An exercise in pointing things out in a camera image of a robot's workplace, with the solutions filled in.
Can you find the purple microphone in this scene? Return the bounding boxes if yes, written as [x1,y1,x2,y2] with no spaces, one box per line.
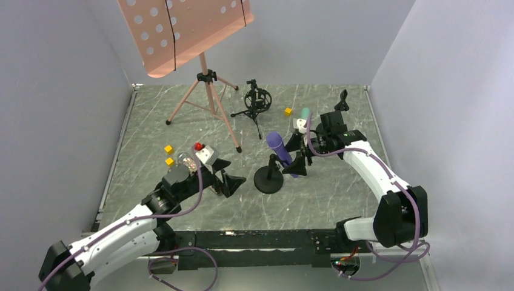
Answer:
[266,131,293,169]

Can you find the black round-base mic stand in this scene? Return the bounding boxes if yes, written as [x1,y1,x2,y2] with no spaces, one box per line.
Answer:
[253,154,284,195]

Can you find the glitter silver microphone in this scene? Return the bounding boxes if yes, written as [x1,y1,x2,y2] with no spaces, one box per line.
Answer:
[177,152,198,173]

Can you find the teal microphone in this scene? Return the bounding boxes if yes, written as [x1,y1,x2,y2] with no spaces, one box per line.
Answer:
[300,107,311,121]

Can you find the black tripod shock mount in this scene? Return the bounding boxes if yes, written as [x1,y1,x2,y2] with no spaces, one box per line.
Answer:
[230,79,273,139]

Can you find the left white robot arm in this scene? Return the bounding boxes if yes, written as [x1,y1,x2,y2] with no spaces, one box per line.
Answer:
[38,159,246,290]

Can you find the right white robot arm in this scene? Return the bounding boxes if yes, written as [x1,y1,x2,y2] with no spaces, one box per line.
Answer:
[284,111,428,249]

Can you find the pink music stand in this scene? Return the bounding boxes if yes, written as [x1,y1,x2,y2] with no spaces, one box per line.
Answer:
[118,0,254,152]

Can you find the yellow cube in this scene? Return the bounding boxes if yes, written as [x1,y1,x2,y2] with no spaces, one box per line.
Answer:
[284,107,292,117]
[164,145,175,155]
[165,158,175,167]

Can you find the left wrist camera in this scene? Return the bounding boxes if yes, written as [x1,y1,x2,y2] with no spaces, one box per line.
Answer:
[193,142,219,167]

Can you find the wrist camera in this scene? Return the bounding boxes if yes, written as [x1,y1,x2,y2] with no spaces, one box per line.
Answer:
[193,142,219,167]
[293,118,309,135]

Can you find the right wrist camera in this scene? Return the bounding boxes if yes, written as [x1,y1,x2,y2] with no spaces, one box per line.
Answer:
[293,118,309,135]

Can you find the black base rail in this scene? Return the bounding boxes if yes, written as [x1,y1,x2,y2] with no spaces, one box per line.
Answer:
[150,229,366,270]

